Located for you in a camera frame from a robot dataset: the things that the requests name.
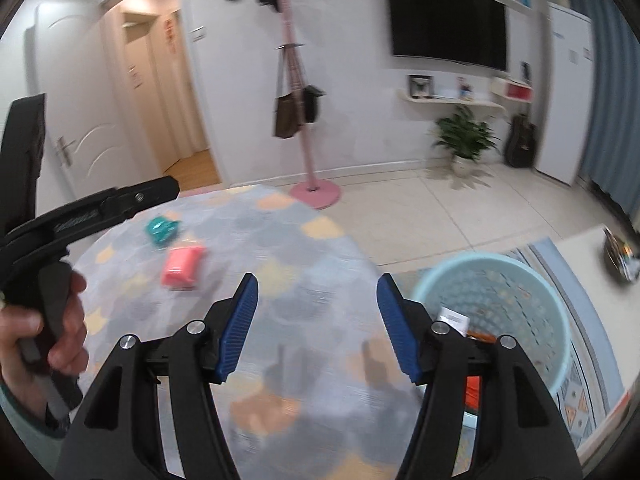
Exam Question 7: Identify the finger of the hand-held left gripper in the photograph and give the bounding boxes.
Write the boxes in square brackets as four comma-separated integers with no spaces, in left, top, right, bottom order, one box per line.
[50,175,181,243]
[0,94,48,233]

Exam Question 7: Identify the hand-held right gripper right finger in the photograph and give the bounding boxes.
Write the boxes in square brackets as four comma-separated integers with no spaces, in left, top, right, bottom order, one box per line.
[376,272,583,480]

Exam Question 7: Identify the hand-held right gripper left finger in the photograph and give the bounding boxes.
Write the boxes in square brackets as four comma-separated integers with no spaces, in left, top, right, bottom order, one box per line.
[56,272,261,480]

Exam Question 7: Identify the orange plastic bag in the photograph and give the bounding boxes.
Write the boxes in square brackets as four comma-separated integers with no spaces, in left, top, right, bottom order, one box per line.
[465,330,497,411]

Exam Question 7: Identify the light blue plastic basket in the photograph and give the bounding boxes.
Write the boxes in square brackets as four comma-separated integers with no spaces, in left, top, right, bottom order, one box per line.
[410,252,572,416]

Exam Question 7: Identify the person's left forearm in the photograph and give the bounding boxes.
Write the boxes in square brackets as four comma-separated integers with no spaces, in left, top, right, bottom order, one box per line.
[0,375,68,480]

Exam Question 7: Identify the person's left hand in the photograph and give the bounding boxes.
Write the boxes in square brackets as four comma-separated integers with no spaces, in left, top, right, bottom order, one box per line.
[0,272,90,418]

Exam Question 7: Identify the green crumpled wrapper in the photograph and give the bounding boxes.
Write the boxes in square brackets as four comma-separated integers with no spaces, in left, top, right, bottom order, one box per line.
[145,215,182,248]

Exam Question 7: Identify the pink soft packet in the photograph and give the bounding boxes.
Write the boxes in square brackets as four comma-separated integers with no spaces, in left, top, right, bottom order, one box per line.
[162,244,206,291]

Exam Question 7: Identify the white open door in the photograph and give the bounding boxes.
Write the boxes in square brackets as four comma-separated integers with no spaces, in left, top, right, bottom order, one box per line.
[25,2,126,201]

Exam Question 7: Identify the white hallway door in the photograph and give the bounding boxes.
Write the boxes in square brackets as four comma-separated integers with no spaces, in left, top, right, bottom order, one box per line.
[122,35,166,171]

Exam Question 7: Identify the brown hanging bag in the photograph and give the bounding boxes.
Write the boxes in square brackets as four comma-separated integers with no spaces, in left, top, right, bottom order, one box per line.
[273,92,303,140]

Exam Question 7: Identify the pink coat rack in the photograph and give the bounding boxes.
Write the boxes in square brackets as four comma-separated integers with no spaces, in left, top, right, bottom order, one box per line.
[260,0,342,211]

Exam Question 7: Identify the white coffee table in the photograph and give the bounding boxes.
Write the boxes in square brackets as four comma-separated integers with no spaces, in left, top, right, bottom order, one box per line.
[555,224,640,461]

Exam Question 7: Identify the potted green plant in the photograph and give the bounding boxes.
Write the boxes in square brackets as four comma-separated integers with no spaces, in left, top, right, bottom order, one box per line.
[429,105,501,177]

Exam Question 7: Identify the black hanging bag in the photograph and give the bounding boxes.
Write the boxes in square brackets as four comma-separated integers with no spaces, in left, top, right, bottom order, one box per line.
[301,85,326,123]

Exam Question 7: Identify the black guitar case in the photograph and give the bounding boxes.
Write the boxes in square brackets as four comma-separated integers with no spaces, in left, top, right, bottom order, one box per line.
[504,114,538,168]

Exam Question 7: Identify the dark bowl of snacks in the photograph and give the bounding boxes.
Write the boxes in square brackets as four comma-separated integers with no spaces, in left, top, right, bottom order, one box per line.
[602,227,640,283]

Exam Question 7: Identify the framed butterfly picture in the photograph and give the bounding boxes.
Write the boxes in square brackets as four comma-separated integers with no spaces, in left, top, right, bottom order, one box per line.
[407,75,433,99]

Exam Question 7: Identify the red and white drawer box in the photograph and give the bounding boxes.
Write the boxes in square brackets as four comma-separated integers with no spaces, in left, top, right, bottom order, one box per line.
[491,78,532,104]

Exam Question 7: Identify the white refrigerator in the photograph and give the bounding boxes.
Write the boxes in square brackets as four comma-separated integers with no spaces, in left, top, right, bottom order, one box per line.
[532,1,593,187]

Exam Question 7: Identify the blue and cream curtains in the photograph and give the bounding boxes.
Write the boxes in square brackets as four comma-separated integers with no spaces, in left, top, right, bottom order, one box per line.
[565,0,640,241]

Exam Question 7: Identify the white low wall shelf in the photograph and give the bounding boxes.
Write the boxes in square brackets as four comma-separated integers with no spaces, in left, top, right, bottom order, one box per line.
[397,87,503,111]

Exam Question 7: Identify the black wall television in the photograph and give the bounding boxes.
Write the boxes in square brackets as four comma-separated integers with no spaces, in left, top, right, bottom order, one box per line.
[384,0,508,72]

